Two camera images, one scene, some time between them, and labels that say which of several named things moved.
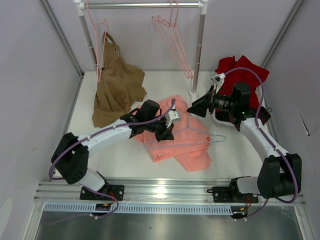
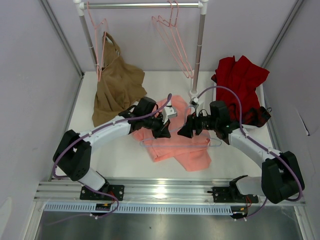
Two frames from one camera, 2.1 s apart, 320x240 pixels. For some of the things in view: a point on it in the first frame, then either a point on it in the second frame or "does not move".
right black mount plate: x=231 y=194 does not move
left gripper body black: x=158 y=127 does not move
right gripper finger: x=201 y=106 -> x=187 y=129
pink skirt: x=191 y=142 does not move
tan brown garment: x=120 y=85 does not move
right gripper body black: x=218 y=102 -> x=202 y=123
